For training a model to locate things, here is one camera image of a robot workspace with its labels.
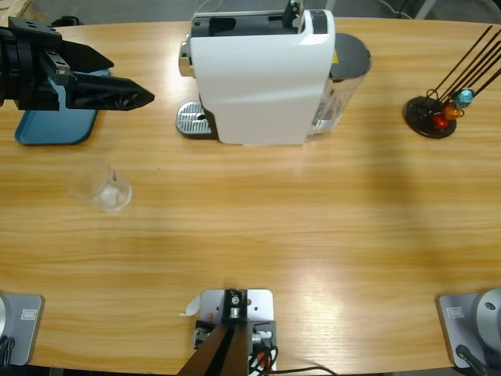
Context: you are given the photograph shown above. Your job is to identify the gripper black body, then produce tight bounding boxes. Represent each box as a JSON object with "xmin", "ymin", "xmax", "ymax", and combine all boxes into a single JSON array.
[{"xmin": 0, "ymin": 17, "xmax": 75, "ymax": 113}]

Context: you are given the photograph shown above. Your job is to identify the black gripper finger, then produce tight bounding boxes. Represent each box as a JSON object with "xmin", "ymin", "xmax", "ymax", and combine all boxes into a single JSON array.
[
  {"xmin": 42, "ymin": 38, "xmax": 115, "ymax": 75},
  {"xmin": 64, "ymin": 73, "xmax": 156, "ymax": 114}
]

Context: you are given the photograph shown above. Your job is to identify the clear drinking glass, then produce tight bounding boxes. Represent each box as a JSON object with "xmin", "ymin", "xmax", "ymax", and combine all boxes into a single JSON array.
[{"xmin": 64, "ymin": 158, "xmax": 134, "ymax": 213}]

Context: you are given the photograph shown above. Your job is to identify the white capsule coffee machine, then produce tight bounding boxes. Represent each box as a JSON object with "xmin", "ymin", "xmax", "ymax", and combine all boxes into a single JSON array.
[{"xmin": 175, "ymin": 0, "xmax": 337, "ymax": 149}]

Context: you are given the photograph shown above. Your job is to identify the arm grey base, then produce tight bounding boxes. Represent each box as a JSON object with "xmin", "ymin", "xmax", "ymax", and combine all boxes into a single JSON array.
[
  {"xmin": 0, "ymin": 293, "xmax": 45, "ymax": 366},
  {"xmin": 436, "ymin": 288, "xmax": 501, "ymax": 369}
]

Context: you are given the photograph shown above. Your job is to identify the orange coffee capsule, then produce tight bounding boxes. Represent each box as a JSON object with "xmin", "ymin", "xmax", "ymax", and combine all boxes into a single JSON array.
[{"xmin": 443, "ymin": 102, "xmax": 465, "ymax": 121}]

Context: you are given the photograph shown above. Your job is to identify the blue coffee capsule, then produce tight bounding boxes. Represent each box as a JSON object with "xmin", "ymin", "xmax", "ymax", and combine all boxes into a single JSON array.
[{"xmin": 453, "ymin": 89, "xmax": 477, "ymax": 109}]

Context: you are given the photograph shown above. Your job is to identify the blue rectangular tray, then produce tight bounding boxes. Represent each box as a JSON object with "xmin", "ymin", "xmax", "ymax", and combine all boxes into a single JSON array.
[{"xmin": 14, "ymin": 66, "xmax": 114, "ymax": 146}]

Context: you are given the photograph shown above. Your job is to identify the white tape piece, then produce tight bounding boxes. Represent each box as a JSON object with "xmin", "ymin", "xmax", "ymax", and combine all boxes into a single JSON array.
[{"xmin": 178, "ymin": 294, "xmax": 201, "ymax": 317}]

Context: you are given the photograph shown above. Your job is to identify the grey metal leg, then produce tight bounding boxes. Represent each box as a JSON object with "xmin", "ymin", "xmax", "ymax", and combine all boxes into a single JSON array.
[{"xmin": 414, "ymin": 0, "xmax": 435, "ymax": 20}]

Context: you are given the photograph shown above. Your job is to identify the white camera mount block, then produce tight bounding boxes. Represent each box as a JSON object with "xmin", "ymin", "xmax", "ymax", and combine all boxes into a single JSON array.
[{"xmin": 194, "ymin": 288, "xmax": 279, "ymax": 371}]

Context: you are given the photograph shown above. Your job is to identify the black cable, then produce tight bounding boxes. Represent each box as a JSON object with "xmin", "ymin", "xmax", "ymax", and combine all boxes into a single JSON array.
[
  {"xmin": 0, "ymin": 336, "xmax": 16, "ymax": 365},
  {"xmin": 273, "ymin": 365, "xmax": 337, "ymax": 376},
  {"xmin": 456, "ymin": 344, "xmax": 490, "ymax": 376}
]

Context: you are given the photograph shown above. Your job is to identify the dark camera post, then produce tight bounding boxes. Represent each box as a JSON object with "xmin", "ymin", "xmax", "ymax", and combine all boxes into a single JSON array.
[{"xmin": 175, "ymin": 288, "xmax": 251, "ymax": 376}]

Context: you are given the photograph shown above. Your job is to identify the white floor cable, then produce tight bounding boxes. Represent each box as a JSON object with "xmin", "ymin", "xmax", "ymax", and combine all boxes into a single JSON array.
[{"xmin": 377, "ymin": 0, "xmax": 416, "ymax": 20}]

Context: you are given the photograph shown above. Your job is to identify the orange cable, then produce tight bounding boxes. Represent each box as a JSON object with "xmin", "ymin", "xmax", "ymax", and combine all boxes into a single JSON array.
[{"xmin": 250, "ymin": 346, "xmax": 279, "ymax": 373}]

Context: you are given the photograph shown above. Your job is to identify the black wire capsule holder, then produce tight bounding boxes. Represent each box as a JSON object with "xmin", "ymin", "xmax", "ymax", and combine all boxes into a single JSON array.
[{"xmin": 402, "ymin": 25, "xmax": 501, "ymax": 139}]

